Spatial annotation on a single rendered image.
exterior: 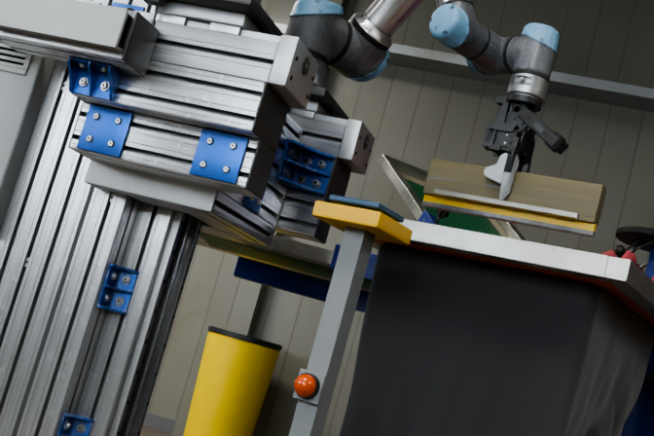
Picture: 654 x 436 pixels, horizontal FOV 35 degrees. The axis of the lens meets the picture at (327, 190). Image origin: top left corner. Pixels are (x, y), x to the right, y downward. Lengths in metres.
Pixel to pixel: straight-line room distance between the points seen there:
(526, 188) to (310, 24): 0.66
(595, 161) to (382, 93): 1.43
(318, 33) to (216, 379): 3.99
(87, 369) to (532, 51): 1.07
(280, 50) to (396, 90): 5.02
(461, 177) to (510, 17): 4.83
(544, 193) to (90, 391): 0.95
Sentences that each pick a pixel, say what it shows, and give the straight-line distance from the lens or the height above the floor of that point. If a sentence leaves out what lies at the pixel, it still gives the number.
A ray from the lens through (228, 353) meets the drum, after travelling 6.09.
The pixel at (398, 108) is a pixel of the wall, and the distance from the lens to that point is 6.74.
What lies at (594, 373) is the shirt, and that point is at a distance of 1.94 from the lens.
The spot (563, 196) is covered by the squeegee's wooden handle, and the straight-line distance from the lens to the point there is 1.98.
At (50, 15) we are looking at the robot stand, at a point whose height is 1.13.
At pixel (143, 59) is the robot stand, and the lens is 1.84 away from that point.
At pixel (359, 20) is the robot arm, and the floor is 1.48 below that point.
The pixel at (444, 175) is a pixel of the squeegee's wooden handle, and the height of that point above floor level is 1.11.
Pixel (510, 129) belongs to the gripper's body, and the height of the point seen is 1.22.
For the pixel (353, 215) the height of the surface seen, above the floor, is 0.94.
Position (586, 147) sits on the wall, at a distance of 6.54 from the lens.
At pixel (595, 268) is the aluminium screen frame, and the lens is 1.78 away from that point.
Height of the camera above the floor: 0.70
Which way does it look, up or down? 9 degrees up
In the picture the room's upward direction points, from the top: 16 degrees clockwise
